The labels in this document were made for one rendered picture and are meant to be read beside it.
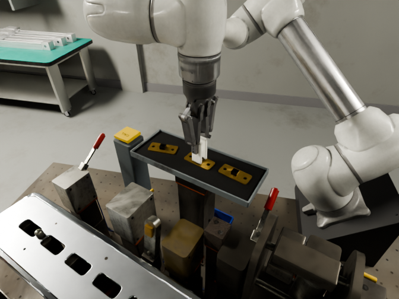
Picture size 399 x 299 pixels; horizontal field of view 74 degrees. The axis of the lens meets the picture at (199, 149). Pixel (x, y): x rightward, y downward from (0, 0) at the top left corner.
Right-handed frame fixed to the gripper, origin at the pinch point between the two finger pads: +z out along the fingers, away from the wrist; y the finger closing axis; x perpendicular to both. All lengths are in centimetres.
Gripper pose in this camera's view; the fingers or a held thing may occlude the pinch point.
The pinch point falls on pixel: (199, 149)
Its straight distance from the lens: 70.5
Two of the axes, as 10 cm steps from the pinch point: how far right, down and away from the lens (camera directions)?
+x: 8.1, 3.6, -4.6
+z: 0.0, 7.8, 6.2
